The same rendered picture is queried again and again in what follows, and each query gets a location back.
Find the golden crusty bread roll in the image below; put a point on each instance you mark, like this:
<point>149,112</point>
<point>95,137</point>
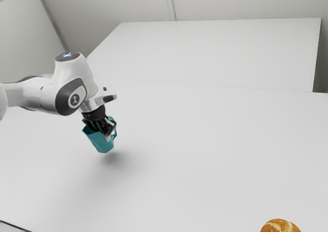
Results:
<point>280,226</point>

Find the teal faceted mug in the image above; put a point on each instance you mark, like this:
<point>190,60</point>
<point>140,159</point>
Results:
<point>102,142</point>

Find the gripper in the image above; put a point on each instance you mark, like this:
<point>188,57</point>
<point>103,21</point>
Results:
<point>95,115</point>

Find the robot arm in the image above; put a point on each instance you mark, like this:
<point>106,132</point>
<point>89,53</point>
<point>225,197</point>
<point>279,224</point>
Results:
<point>64,78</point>

